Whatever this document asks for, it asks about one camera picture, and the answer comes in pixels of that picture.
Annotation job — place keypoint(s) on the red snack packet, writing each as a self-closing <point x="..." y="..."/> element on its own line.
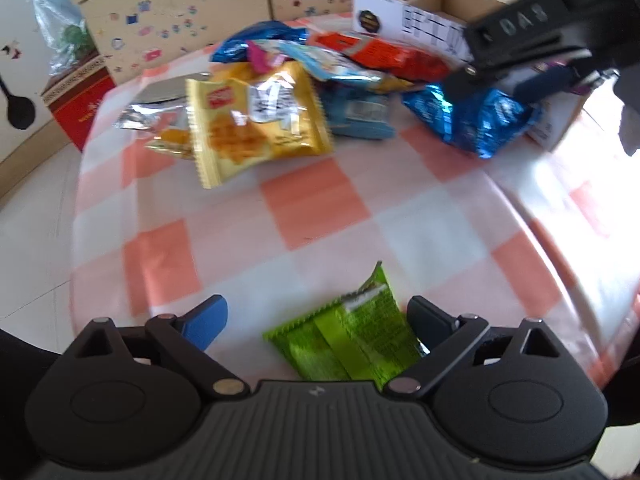
<point x="395" y="57"/>

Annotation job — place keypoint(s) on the dark blue snack packet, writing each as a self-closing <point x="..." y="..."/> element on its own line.
<point x="250" y="40"/>

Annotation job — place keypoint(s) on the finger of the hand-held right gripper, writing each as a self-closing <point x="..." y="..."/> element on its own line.
<point x="542" y="82"/>
<point x="465" y="86"/>

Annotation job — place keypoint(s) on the clear plastic bag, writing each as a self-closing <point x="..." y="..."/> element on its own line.
<point x="60" y="35"/>

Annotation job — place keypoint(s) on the green snack packet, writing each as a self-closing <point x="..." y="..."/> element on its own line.
<point x="350" y="330"/>

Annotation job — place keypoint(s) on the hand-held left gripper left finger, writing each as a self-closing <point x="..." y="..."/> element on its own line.
<point x="210" y="320"/>

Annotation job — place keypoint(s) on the pink snack packet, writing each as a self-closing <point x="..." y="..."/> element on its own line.
<point x="260" y="57"/>

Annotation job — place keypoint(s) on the orange snack packet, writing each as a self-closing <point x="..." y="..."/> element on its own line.
<point x="172" y="141"/>

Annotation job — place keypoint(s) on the shiny blue snack packet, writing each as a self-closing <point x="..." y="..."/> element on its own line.
<point x="465" y="120"/>

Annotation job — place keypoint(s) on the black spoon wall sticker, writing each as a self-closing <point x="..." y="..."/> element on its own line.
<point x="17" y="107"/>

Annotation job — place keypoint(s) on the red box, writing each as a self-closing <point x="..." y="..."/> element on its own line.
<point x="75" y="110"/>

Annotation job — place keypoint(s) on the light blue snack packet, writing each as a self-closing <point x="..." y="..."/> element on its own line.
<point x="330" y="65"/>

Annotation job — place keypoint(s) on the pink white checkered tablecloth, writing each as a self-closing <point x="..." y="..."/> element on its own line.
<point x="310" y="210"/>

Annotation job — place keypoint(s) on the cardboard box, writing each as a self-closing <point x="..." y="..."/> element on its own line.
<point x="400" y="15"/>

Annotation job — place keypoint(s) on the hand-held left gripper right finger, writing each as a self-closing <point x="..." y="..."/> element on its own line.
<point x="427" y="322"/>

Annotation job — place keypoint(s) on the yellow snack packet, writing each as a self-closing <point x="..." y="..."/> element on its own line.
<point x="250" y="130"/>

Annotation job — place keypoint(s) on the silver snack packet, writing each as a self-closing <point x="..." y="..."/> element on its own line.
<point x="150" y="110"/>

